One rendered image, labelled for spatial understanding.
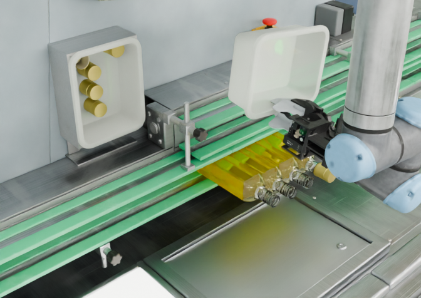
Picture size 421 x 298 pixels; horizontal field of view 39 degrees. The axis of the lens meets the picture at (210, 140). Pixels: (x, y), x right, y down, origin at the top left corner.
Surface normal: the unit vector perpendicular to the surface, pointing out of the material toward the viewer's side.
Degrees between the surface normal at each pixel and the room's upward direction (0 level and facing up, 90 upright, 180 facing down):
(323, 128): 7
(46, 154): 0
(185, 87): 90
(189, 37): 0
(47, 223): 90
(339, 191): 90
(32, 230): 90
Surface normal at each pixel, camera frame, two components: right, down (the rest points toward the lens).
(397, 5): 0.22, 0.39
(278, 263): 0.00, -0.86
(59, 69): -0.75, 0.33
